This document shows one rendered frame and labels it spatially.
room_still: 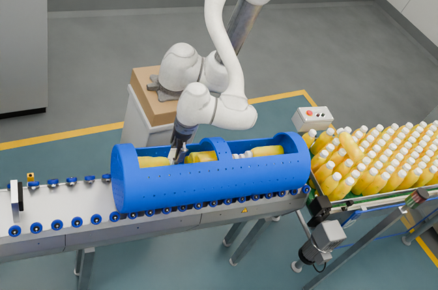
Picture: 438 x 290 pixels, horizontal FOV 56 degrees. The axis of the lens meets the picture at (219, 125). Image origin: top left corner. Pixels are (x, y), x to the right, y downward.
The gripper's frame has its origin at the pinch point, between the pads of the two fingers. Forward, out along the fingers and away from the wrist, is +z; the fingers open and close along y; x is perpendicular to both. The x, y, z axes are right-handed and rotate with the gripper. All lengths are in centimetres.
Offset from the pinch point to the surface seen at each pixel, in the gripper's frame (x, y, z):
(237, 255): 64, 9, 105
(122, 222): -20.5, 12.4, 26.4
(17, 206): -60, 6, 14
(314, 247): 80, 34, 47
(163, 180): -7.2, 10.5, -0.8
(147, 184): -13.6, 11.3, 0.0
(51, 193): -47, -5, 26
